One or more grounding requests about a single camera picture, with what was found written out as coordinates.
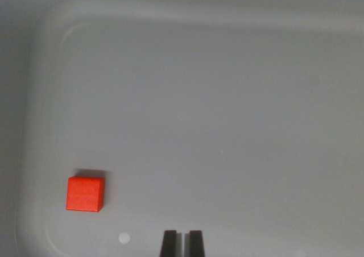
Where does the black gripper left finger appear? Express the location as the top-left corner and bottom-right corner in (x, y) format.
(160, 230), (179, 257)

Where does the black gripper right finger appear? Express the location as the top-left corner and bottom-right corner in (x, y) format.
(188, 230), (206, 257)

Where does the red cube block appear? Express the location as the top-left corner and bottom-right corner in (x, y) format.
(65, 176), (106, 213)

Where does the white plastic bin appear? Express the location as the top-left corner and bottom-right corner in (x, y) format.
(0, 0), (364, 257)

